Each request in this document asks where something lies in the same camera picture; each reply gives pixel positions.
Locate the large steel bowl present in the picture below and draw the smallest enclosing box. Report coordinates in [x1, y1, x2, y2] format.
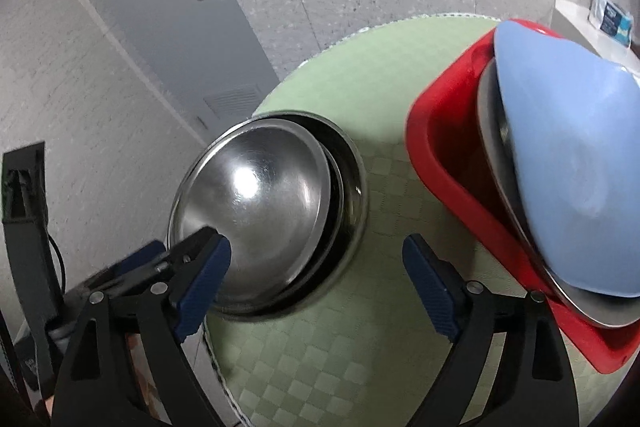
[166, 110, 368, 322]

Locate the blue plastic plate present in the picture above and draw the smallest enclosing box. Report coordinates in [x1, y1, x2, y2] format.
[494, 20, 639, 298]

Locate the red plastic basin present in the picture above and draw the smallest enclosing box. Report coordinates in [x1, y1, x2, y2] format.
[405, 30, 639, 374]

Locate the person hand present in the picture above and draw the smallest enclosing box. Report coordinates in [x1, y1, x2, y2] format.
[41, 330, 166, 423]

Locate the black stand device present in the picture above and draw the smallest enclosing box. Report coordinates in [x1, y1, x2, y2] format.
[1, 142, 63, 395]

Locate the round table with tablecloth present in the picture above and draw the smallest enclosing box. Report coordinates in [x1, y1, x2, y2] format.
[205, 14, 639, 426]

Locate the grey door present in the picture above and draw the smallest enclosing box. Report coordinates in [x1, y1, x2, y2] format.
[88, 0, 279, 142]

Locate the white sink counter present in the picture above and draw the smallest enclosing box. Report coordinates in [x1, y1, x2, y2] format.
[550, 0, 640, 75]

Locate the blue white packet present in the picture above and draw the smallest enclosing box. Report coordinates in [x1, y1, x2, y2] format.
[588, 0, 634, 48]

